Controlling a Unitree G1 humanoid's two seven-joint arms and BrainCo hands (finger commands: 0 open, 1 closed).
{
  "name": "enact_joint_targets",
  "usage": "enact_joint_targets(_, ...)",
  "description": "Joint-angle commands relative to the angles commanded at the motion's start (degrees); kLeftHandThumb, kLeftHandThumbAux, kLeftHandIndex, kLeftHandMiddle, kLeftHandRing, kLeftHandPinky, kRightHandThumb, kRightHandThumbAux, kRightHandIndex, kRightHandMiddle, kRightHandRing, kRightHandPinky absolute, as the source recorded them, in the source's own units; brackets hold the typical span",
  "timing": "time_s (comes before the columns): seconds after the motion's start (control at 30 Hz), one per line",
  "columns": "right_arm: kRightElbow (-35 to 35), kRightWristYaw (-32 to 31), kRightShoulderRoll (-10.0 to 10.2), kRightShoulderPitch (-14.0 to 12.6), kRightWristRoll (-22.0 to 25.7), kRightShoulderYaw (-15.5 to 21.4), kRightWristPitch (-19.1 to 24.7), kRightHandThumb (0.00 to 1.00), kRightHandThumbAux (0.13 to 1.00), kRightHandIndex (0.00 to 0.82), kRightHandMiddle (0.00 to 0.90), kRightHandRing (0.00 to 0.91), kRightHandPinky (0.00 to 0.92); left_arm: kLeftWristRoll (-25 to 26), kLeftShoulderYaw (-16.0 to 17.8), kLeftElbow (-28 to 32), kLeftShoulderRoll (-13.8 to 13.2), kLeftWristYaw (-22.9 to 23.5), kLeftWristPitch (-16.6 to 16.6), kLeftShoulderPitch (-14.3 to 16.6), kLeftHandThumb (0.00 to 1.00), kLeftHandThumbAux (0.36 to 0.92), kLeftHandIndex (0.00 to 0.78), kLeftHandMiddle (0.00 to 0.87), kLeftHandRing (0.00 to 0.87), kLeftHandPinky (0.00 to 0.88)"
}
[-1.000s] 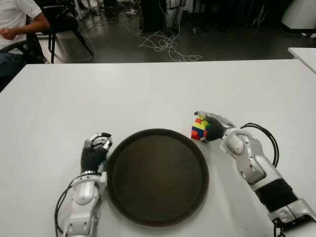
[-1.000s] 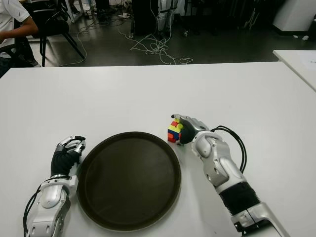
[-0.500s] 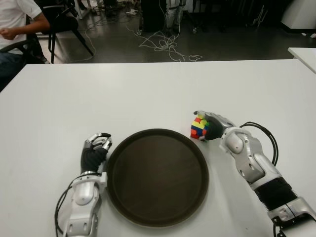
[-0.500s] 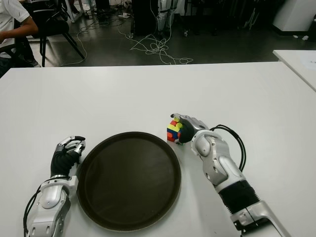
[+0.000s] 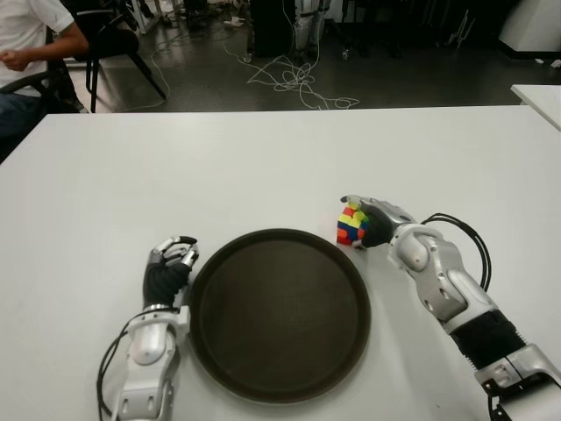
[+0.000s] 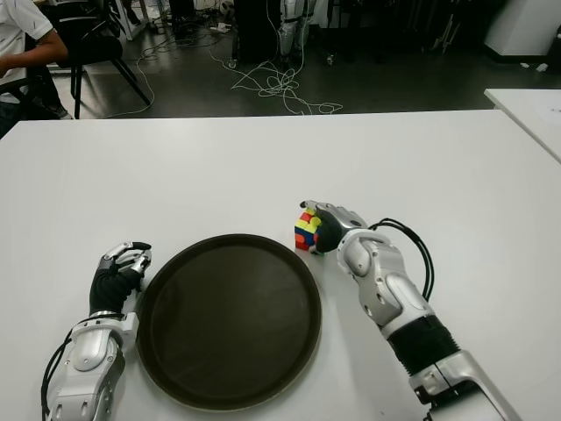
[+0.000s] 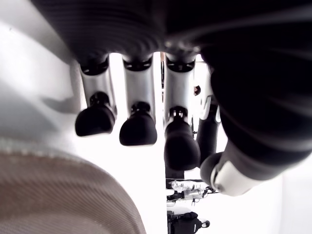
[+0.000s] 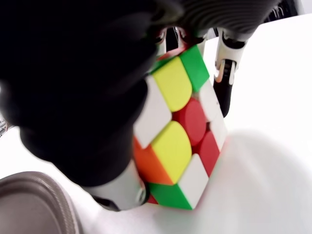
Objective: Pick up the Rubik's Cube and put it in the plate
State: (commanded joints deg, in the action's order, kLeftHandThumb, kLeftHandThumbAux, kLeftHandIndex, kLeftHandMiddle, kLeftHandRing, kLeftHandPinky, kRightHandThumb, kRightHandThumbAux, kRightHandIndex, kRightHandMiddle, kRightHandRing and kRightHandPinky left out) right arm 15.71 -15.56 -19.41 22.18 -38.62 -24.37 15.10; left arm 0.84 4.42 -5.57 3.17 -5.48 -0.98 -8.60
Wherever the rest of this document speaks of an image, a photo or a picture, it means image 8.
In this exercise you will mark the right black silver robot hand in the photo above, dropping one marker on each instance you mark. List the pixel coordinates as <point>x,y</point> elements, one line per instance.
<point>73,85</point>

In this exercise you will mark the multicoloured Rubik's cube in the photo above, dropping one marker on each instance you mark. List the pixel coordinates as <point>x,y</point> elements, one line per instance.
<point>175,146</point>

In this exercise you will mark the dark brown round plate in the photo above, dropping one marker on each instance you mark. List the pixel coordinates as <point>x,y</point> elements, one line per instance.
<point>31,207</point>

